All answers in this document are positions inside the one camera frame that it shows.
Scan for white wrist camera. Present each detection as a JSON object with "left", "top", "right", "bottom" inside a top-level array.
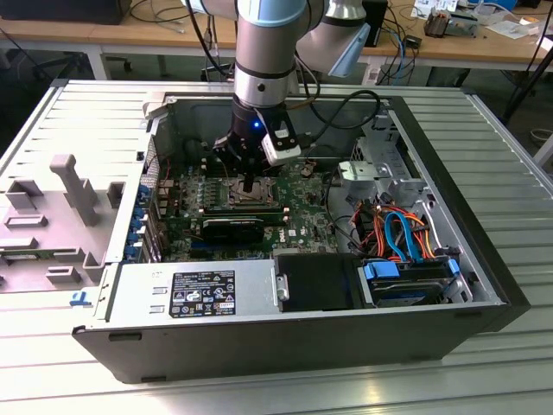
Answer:
[{"left": 260, "top": 118, "right": 302, "bottom": 167}]

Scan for black graphics card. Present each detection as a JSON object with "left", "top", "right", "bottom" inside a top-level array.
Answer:
[{"left": 201, "top": 215, "right": 265, "bottom": 244}]

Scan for small electronic device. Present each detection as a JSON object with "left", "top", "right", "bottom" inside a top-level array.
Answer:
[{"left": 423, "top": 9, "right": 479, "bottom": 39}]

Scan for grey parts rack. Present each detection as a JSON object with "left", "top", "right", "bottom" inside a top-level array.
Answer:
[{"left": 0, "top": 153, "right": 127, "bottom": 296}]

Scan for grey power supply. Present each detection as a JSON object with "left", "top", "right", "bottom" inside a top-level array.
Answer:
[{"left": 103, "top": 259, "right": 277, "bottom": 324}]

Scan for metal socket cover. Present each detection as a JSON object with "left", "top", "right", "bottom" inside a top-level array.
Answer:
[{"left": 227, "top": 176, "right": 277, "bottom": 207}]

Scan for blue card retainer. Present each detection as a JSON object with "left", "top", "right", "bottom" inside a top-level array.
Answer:
[{"left": 124, "top": 184, "right": 152, "bottom": 265}]

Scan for hard disk in blue carrier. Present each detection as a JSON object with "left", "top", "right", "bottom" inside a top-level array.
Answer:
[{"left": 362, "top": 258, "right": 462, "bottom": 309}]

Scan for tall black box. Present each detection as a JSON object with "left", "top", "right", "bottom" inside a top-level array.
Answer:
[{"left": 362, "top": 0, "right": 390, "bottom": 48}]

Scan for white printed boxes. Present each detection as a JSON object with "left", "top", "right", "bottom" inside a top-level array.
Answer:
[{"left": 412, "top": 0, "right": 459, "bottom": 18}]

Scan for CPU socket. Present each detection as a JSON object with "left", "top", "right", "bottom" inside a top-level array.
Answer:
[{"left": 226, "top": 176, "right": 278, "bottom": 208}]

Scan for thick black camera cable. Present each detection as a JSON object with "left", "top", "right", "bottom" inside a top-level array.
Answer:
[{"left": 296, "top": 88, "right": 383, "bottom": 151}]

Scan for wooden desk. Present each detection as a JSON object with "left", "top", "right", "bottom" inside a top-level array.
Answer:
[{"left": 0, "top": 0, "right": 553, "bottom": 73}]

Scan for wide black box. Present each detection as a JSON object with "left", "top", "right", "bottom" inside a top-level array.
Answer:
[{"left": 0, "top": 0, "right": 130, "bottom": 26}]

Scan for silver CPU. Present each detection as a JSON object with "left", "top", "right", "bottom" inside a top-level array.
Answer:
[{"left": 238, "top": 181, "right": 265, "bottom": 202}]

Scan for black power supply label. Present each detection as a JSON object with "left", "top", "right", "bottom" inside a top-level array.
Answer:
[{"left": 171, "top": 271, "right": 237, "bottom": 320}]

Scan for blue flat wire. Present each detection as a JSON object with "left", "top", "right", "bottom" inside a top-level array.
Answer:
[{"left": 384, "top": 210, "right": 427, "bottom": 265}]

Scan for green motherboard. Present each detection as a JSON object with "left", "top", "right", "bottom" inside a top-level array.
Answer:
[{"left": 157, "top": 157, "right": 346, "bottom": 263}]

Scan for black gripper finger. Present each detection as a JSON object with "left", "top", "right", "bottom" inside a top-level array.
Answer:
[
  {"left": 249, "top": 145, "right": 281, "bottom": 195},
  {"left": 212, "top": 133, "right": 252, "bottom": 195}
]

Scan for orange wire bundle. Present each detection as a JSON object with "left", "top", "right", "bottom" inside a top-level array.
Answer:
[{"left": 354, "top": 202, "right": 433, "bottom": 260}]

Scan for black open PC case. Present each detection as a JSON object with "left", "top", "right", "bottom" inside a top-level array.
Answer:
[{"left": 71, "top": 88, "right": 531, "bottom": 385}]

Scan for metal disk bay cage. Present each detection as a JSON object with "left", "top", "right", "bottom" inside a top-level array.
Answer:
[{"left": 352, "top": 112, "right": 435, "bottom": 208}]

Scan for blue expansion slot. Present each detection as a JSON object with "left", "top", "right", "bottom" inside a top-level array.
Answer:
[{"left": 189, "top": 241, "right": 263, "bottom": 259}]

